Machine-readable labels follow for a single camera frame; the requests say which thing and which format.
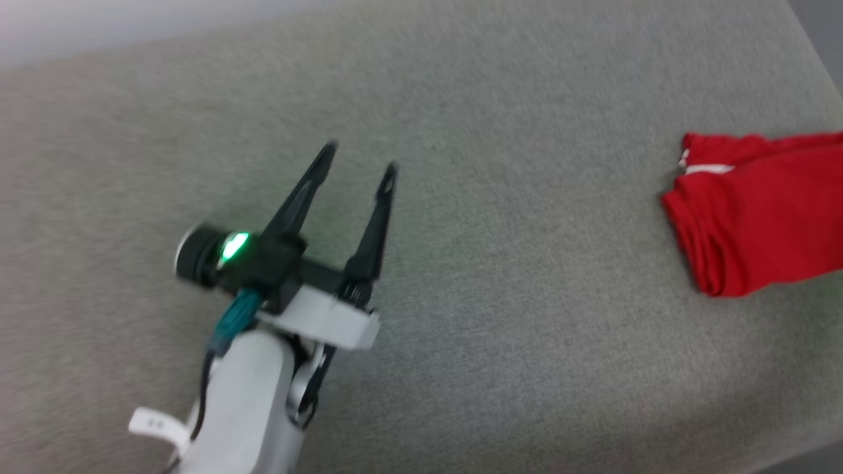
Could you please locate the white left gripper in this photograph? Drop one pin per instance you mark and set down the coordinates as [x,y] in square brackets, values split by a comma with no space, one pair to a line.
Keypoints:
[329,319]

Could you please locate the red Bulls basketball jersey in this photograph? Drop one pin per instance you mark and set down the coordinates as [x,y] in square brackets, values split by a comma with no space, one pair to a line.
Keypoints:
[757,217]

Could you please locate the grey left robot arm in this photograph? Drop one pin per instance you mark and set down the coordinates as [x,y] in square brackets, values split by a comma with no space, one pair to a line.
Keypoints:
[244,408]

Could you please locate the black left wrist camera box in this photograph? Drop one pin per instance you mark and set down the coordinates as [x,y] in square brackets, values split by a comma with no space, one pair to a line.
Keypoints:
[270,266]

